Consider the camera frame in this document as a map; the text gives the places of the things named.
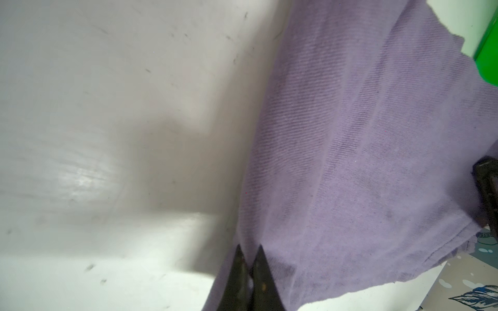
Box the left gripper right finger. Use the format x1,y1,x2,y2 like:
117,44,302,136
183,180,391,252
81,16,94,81
250,245,285,311

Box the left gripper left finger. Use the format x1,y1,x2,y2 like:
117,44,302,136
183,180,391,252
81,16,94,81
217,245,250,311

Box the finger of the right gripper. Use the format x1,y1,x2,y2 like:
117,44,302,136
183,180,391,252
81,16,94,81
472,156,497,239

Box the purple trousers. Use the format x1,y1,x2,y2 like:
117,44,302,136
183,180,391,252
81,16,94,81
201,0,498,311

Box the green plastic basket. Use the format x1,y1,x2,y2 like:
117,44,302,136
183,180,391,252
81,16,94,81
473,10,498,86

